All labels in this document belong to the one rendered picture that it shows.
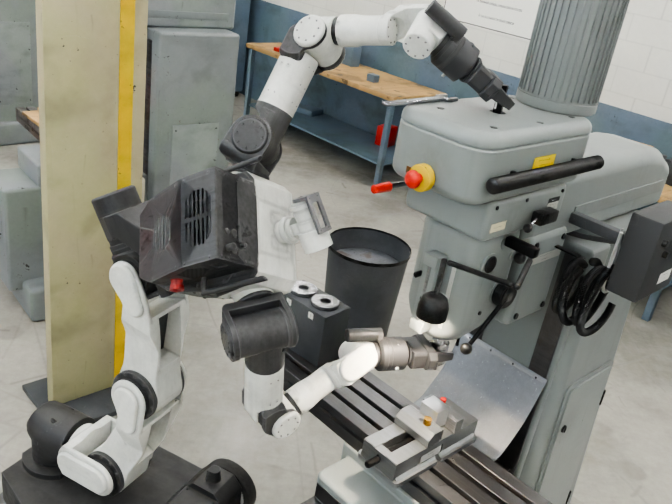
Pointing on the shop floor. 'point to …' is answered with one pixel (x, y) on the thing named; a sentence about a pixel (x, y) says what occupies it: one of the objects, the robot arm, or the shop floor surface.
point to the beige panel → (86, 186)
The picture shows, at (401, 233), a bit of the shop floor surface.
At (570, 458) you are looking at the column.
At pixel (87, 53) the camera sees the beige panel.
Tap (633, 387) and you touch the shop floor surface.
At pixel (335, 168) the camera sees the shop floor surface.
